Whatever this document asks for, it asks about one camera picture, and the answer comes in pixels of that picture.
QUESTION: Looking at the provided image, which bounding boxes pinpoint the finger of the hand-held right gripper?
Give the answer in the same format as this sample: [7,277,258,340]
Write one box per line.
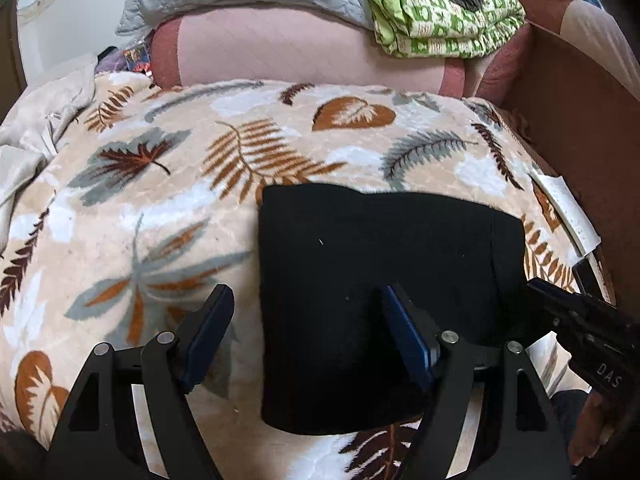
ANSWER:
[525,277,587,347]

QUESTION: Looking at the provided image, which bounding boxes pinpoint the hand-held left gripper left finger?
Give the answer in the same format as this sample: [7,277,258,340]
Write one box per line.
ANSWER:
[45,284,236,480]

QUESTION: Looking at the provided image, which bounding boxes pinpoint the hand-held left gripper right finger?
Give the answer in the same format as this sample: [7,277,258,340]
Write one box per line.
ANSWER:
[381,284,573,480]

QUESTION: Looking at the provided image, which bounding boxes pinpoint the black pants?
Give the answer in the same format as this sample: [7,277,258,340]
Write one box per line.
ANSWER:
[256,182,531,436]

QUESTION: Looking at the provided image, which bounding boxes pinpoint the person's right hand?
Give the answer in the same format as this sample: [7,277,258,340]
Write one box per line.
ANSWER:
[570,392,618,466]

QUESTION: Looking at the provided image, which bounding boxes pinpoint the white paper sheet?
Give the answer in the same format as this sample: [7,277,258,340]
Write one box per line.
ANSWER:
[530,167,603,256]

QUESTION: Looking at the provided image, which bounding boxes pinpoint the leaf print fleece blanket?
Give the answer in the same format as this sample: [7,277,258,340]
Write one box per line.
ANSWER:
[0,72,601,480]

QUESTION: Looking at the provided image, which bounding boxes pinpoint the brown wooden board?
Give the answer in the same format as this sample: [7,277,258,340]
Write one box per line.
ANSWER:
[500,20,640,306]

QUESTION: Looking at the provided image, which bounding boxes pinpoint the pale cushion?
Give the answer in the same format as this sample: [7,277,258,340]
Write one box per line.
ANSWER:
[530,0,640,91]

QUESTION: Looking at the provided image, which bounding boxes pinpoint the beige crumpled cloth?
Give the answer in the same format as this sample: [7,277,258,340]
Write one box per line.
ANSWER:
[0,67,98,221]

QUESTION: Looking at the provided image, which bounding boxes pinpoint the green patterned quilt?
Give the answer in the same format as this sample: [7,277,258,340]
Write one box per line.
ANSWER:
[347,0,526,59]

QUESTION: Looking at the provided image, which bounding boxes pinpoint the colourful packets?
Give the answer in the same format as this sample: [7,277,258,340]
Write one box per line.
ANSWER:
[95,40,153,78]

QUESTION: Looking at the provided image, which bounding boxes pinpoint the pink pillow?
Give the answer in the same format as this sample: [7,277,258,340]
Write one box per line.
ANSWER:
[150,7,531,101]

